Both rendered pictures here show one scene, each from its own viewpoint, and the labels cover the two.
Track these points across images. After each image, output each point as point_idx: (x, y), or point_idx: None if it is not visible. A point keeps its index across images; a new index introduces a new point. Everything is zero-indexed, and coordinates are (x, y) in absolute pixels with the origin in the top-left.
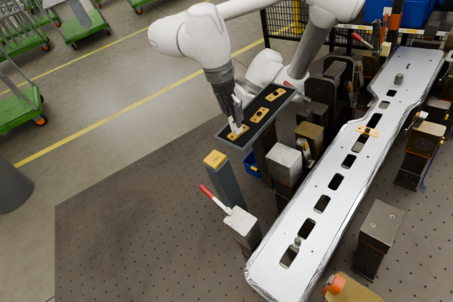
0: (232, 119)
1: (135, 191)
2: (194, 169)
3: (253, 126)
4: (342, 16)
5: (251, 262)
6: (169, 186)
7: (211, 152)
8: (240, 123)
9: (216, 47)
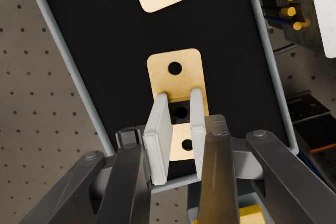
0: (164, 153)
1: None
2: (32, 114)
3: (203, 22)
4: None
5: None
6: (46, 173)
7: (2, 57)
8: (226, 125)
9: None
